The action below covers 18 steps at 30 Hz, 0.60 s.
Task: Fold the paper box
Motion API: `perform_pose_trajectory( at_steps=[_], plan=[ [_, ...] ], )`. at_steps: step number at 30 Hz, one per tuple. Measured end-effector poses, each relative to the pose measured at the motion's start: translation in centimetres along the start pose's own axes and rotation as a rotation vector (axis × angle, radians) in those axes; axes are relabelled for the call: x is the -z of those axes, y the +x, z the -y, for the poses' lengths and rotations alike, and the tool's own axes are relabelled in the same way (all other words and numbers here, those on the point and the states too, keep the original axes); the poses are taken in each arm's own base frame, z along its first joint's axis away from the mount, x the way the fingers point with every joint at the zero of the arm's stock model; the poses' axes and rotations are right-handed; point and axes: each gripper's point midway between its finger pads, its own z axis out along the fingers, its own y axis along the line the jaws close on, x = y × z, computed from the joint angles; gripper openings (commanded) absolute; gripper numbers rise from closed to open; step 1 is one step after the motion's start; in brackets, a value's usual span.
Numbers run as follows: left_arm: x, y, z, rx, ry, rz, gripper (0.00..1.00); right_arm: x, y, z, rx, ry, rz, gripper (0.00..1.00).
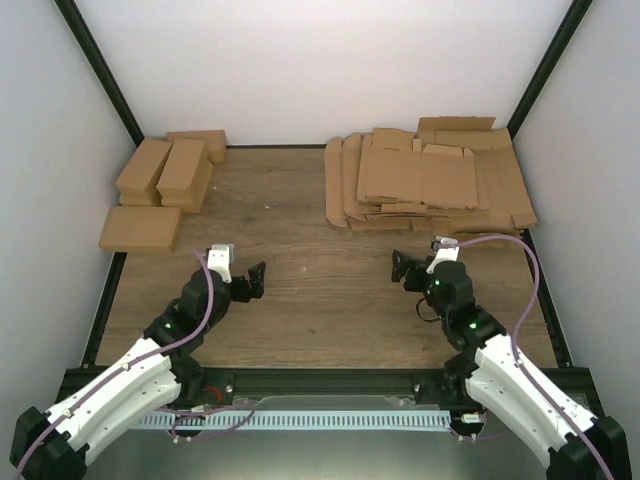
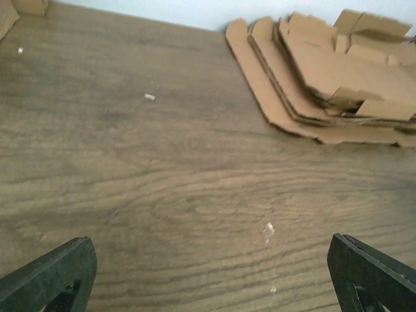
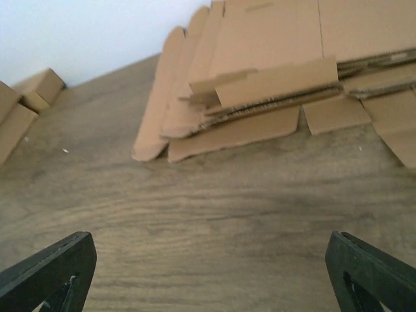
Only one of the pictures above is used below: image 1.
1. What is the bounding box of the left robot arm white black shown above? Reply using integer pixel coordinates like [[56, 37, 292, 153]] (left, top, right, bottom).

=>
[[9, 260, 266, 479]]

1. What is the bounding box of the folded cardboard box left stack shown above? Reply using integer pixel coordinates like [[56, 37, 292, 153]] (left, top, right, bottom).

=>
[[116, 138, 172, 207]]

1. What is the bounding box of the folded cardboard box middle stack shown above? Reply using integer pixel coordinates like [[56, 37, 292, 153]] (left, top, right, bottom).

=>
[[157, 138, 213, 213]]

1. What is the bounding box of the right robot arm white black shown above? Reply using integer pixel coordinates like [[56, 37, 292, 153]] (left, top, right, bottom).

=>
[[391, 248, 632, 479]]

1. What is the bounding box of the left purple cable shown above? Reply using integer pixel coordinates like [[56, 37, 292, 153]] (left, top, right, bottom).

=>
[[14, 248, 216, 480]]

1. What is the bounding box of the flat folded cardboard box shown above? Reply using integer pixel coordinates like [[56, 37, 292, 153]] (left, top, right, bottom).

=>
[[99, 206, 182, 253]]

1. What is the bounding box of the folded cardboard box stack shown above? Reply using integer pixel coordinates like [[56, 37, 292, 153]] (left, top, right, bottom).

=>
[[116, 138, 172, 207], [157, 138, 213, 213]]

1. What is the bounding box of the light blue slotted cable duct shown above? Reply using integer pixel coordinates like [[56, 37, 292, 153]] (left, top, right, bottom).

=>
[[134, 410, 451, 432]]

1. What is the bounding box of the black aluminium frame rail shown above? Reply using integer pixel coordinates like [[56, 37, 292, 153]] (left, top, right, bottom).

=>
[[56, 365, 597, 404]]

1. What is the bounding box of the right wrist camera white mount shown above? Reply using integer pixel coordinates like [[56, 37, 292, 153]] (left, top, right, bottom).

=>
[[426, 236, 460, 275]]

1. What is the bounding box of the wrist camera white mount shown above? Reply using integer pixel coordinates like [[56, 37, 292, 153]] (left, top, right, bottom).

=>
[[206, 244, 235, 284], [426, 236, 460, 275]]

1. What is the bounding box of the stack of flat cardboard blanks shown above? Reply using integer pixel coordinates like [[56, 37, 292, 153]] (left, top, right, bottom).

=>
[[324, 116, 537, 235]]

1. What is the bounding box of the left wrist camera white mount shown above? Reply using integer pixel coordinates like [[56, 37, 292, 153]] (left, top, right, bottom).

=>
[[206, 244, 235, 284]]

